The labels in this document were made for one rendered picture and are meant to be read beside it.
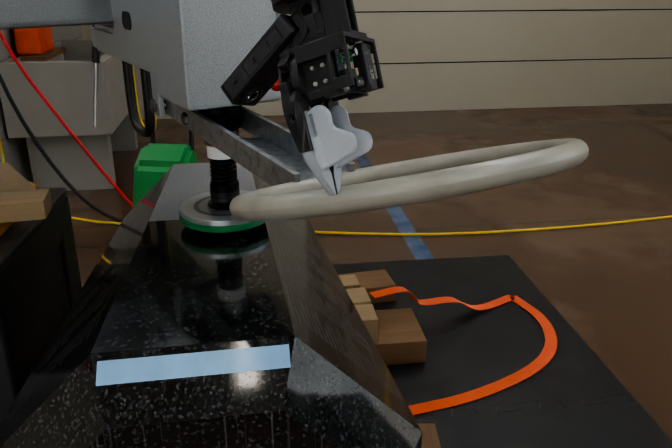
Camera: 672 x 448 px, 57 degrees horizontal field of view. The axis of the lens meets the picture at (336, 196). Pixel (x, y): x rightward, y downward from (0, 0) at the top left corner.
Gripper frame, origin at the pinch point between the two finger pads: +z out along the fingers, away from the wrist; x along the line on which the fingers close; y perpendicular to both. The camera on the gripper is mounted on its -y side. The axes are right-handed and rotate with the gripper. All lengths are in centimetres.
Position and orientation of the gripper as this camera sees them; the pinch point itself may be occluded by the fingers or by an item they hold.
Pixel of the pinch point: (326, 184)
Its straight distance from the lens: 65.4
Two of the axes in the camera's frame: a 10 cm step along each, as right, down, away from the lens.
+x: 4.8, -1.1, 8.7
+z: 2.0, 9.8, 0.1
